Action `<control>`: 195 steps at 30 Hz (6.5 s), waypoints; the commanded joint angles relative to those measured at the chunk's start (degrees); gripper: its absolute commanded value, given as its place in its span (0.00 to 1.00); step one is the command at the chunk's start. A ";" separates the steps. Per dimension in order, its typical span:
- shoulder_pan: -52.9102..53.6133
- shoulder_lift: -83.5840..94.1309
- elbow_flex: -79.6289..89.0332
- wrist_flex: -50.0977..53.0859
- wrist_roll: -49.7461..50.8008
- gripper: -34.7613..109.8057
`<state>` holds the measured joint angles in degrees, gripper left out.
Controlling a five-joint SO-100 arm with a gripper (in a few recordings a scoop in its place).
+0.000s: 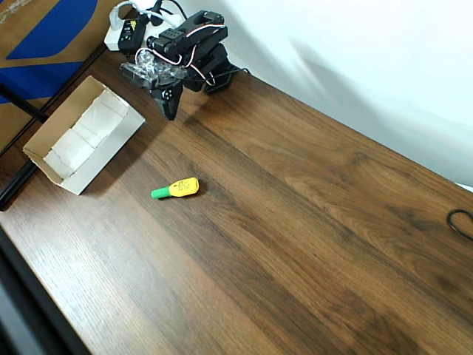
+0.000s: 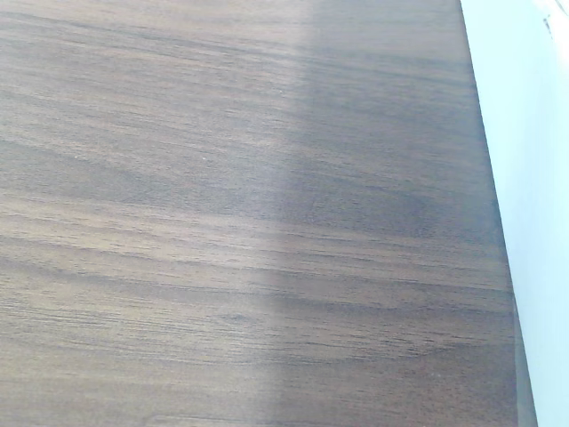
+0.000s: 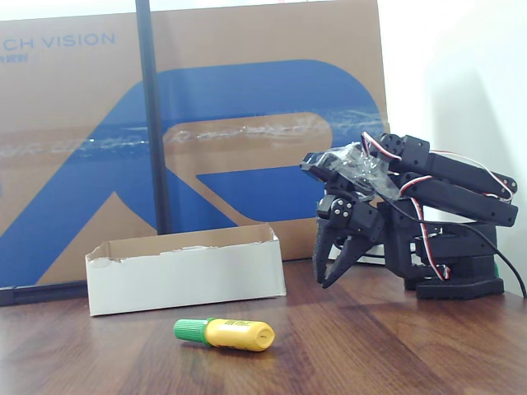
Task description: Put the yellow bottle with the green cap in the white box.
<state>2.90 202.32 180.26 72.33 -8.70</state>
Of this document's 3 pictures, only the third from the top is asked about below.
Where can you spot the black stand base rail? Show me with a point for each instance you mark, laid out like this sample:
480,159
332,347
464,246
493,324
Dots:
41,294

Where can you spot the large brown carton blue print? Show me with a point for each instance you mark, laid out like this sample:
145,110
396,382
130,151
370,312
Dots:
247,41

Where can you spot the white open cardboard box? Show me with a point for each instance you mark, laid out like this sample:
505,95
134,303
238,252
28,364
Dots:
185,280

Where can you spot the small green plastic piece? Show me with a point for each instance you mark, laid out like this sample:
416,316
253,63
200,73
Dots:
496,271

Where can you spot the black stand pole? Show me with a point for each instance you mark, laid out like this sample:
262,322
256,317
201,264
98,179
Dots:
150,103

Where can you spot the plastic-wrapped wrist camera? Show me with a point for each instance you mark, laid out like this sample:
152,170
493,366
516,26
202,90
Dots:
325,162

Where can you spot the yellow glue stick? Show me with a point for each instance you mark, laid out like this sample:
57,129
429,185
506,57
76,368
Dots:
239,333

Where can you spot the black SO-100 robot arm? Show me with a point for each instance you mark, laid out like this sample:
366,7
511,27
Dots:
453,168

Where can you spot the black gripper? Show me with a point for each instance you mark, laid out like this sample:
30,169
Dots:
359,220

